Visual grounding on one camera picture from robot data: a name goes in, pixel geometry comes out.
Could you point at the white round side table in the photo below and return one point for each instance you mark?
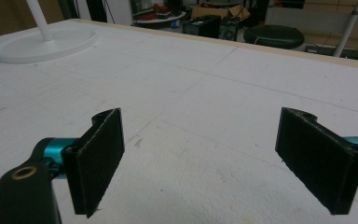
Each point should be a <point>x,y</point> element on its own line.
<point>160,19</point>

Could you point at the black flat floor base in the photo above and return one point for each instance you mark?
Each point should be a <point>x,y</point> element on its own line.
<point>334,52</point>

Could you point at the white round lamp stand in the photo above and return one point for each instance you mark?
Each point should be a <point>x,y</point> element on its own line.
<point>45,42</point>

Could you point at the cardboard box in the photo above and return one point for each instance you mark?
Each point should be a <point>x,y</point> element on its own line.
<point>220,11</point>

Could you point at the small black speaker box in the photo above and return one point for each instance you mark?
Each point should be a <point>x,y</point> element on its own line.
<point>229,28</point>

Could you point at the red tool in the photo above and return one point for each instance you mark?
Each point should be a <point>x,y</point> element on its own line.
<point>159,7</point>

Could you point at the black round stool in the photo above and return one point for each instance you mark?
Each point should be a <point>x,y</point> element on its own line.
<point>273,36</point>

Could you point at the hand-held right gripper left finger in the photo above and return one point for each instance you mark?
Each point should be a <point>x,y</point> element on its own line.
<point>94,161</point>

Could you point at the white metal pole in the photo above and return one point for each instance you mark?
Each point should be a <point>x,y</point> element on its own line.
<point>349,28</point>

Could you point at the black equipment case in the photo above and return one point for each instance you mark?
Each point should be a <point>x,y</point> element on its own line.
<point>201,26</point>

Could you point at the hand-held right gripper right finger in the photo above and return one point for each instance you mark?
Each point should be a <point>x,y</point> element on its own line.
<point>318,158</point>

